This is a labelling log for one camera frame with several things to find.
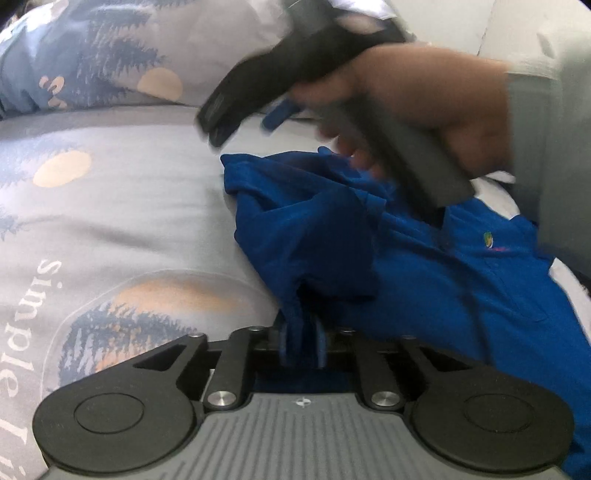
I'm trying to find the blue polo shirt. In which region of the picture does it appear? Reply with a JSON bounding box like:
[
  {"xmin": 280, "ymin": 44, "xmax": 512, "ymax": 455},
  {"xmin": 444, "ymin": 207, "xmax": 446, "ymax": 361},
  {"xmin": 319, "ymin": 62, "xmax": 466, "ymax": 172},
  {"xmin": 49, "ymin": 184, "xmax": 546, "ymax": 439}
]
[{"xmin": 221, "ymin": 148, "xmax": 590, "ymax": 479}]

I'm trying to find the person's right hand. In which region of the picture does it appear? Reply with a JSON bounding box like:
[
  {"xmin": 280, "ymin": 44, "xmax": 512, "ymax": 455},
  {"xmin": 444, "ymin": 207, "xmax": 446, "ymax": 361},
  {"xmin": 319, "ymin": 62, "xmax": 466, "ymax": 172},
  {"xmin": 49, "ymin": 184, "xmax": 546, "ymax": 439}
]
[{"xmin": 290, "ymin": 44, "xmax": 512, "ymax": 177}]

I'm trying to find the light grey right sleeve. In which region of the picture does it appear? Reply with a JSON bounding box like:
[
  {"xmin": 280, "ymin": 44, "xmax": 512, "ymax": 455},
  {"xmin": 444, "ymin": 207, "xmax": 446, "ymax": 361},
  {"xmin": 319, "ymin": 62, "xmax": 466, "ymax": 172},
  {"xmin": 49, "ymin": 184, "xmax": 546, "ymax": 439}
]
[{"xmin": 508, "ymin": 22, "xmax": 590, "ymax": 275}]

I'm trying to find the patterned grey bed sheet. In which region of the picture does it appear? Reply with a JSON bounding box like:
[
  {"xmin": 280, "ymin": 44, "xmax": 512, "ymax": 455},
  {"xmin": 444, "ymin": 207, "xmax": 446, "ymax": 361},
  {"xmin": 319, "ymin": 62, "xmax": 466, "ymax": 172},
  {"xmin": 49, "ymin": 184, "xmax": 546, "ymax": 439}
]
[{"xmin": 0, "ymin": 104, "xmax": 591, "ymax": 480}]

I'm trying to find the patterned grey duvet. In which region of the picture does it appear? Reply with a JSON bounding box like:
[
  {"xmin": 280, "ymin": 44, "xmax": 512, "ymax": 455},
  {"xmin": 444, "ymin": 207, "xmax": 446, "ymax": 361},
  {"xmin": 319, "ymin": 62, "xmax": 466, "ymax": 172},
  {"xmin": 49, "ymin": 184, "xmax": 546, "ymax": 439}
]
[{"xmin": 1, "ymin": 1, "xmax": 290, "ymax": 119}]

